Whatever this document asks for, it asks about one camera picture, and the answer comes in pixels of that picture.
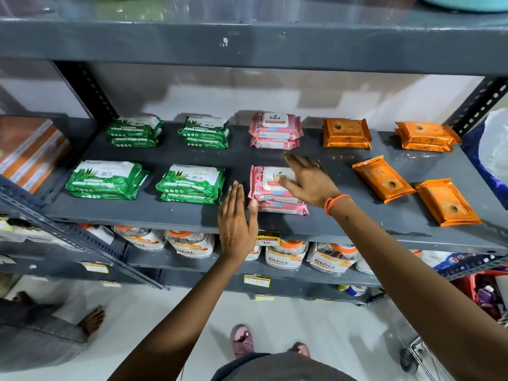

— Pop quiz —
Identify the person's left hand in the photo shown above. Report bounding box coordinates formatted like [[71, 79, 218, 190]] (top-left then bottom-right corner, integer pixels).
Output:
[[217, 180, 259, 263]]

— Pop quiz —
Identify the person's right hand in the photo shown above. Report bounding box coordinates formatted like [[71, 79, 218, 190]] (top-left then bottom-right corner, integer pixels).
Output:
[[274, 152, 342, 208]]

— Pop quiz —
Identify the pink wipes packet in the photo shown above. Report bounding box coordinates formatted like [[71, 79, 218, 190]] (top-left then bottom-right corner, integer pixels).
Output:
[[257, 200, 310, 216], [249, 165, 306, 205], [249, 112, 304, 140], [250, 137, 301, 151]]

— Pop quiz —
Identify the person's left forearm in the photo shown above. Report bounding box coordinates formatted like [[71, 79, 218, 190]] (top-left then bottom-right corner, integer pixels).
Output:
[[106, 252, 244, 381]]

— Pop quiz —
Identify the person's right forearm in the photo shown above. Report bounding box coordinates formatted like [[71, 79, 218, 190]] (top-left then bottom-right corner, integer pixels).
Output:
[[329, 195, 508, 381]]

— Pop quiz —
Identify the group of orange wipes packets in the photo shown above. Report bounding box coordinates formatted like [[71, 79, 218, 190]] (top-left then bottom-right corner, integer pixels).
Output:
[[322, 117, 483, 228]]

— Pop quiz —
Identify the group of green wipes packets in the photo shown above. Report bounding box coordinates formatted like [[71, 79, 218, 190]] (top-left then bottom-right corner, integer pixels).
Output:
[[65, 114, 231, 205]]

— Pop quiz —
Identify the grey metal shelf rack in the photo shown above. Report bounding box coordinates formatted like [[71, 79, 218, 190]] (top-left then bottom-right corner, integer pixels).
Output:
[[0, 0, 508, 305]]

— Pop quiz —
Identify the person's grey garment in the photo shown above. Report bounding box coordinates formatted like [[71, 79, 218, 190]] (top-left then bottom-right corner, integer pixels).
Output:
[[210, 351, 359, 381]]

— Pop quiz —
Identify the grey metal side rack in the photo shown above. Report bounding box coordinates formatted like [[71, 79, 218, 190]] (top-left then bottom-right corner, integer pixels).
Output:
[[0, 115, 166, 291]]

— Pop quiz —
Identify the blue plastic bag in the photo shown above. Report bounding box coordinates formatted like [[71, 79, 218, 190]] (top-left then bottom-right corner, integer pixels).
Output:
[[460, 122, 508, 211]]

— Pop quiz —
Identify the blue snack packet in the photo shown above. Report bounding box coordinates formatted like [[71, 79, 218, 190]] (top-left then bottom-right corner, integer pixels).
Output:
[[433, 252, 497, 273]]

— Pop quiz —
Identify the stack of brown orange boxes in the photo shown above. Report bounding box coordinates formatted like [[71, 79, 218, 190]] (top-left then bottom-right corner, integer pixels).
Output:
[[0, 116, 72, 195]]

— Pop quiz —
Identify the white plastic bag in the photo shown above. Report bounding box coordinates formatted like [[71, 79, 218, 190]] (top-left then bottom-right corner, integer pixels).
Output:
[[478, 108, 508, 186]]

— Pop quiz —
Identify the metal shopping trolley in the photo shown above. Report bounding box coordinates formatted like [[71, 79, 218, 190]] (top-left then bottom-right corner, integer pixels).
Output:
[[399, 335, 455, 381]]

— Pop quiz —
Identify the red plastic basket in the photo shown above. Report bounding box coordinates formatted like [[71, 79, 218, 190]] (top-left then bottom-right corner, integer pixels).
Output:
[[452, 269, 508, 323]]

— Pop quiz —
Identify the teal plastic basin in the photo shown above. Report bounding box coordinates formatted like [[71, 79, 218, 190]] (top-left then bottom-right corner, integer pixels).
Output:
[[419, 0, 508, 13]]

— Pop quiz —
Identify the orange thread bracelet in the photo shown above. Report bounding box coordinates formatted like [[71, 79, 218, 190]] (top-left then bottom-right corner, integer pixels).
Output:
[[324, 194, 352, 216]]

